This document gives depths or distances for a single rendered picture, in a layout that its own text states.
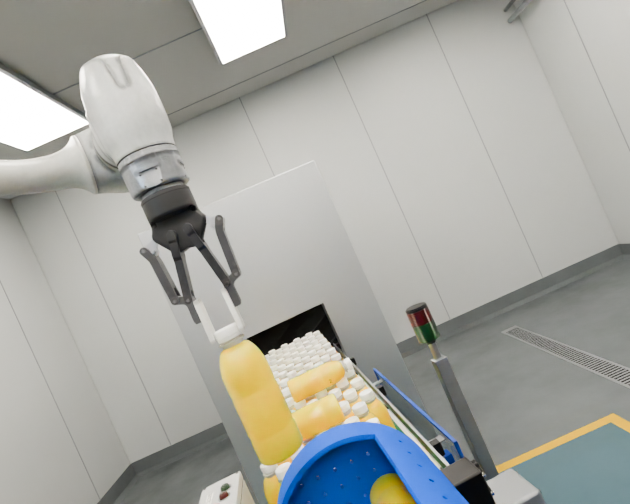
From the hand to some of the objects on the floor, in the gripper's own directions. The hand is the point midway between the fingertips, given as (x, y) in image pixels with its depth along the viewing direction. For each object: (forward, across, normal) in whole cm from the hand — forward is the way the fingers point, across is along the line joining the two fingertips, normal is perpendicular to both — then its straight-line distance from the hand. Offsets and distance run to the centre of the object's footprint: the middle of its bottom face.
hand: (220, 315), depth 66 cm
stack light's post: (+150, +41, +50) cm, 164 cm away
